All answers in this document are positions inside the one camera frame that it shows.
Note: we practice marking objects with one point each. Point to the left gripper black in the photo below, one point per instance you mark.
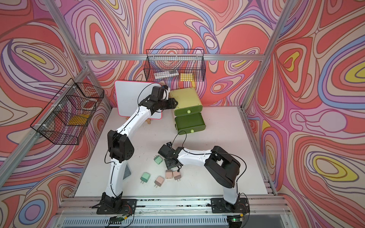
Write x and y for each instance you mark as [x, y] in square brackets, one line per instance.
[171, 103]

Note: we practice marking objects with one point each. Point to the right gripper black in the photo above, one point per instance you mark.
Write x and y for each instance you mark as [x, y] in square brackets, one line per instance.
[168, 165]

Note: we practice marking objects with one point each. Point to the pink plug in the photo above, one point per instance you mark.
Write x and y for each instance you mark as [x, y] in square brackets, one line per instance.
[159, 181]
[168, 174]
[177, 175]

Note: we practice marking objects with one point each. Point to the green plug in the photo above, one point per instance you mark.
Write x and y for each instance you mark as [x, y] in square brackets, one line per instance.
[158, 160]
[145, 177]

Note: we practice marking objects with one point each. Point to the yellow green drawer cabinet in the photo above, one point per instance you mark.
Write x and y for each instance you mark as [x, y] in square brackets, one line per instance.
[185, 97]

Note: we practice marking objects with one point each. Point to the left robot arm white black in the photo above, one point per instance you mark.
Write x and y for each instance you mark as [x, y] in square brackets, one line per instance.
[119, 143]

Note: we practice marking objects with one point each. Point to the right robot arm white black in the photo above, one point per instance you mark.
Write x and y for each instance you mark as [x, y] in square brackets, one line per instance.
[221, 165]

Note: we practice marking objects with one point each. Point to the pink framed whiteboard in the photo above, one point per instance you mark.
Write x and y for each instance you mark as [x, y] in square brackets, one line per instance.
[130, 93]

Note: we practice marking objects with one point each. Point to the grey remote in back basket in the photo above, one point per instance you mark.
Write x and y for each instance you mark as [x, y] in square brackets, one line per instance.
[166, 74]

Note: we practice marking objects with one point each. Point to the yellow sponge in back basket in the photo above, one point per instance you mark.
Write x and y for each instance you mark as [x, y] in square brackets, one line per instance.
[186, 77]

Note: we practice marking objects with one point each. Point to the grey felt eraser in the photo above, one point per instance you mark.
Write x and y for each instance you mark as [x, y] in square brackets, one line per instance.
[127, 172]

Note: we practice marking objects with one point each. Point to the tape roll in left basket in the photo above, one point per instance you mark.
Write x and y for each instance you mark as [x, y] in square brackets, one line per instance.
[87, 104]

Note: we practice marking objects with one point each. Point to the yellow item in left basket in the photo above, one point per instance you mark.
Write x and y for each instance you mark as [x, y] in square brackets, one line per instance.
[78, 120]

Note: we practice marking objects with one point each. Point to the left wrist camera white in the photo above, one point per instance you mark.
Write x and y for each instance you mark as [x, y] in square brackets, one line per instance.
[166, 92]

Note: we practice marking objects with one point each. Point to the back black wire basket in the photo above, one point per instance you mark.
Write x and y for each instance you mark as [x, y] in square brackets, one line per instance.
[182, 60]

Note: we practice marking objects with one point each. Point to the black wire basket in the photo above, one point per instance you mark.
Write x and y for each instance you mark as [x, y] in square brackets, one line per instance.
[54, 126]
[182, 60]

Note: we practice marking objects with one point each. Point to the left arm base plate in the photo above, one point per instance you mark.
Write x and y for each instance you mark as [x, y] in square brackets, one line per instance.
[117, 206]

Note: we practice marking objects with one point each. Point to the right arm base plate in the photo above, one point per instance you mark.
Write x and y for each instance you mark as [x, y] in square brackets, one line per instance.
[219, 205]

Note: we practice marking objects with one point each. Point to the left black wire basket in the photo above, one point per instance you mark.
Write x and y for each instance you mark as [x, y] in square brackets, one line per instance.
[54, 126]

